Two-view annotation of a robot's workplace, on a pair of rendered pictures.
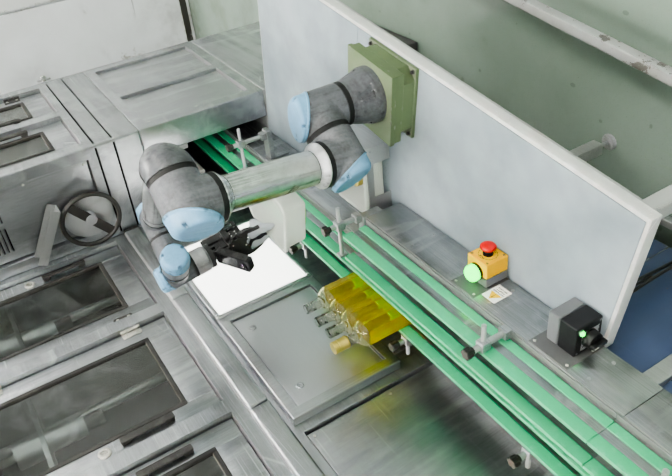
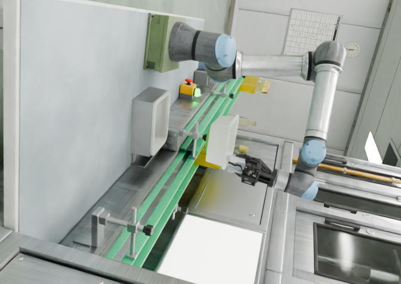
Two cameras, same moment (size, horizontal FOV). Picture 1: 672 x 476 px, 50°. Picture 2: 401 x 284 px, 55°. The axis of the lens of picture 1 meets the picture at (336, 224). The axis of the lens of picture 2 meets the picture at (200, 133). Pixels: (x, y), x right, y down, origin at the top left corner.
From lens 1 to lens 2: 2.95 m
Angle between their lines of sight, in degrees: 109
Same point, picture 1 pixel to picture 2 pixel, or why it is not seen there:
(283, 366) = (257, 191)
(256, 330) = (251, 212)
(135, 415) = (345, 237)
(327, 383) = not seen: hidden behind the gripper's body
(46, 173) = not seen: outside the picture
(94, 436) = (374, 244)
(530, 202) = not seen: hidden behind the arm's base
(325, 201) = (149, 178)
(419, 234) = (176, 113)
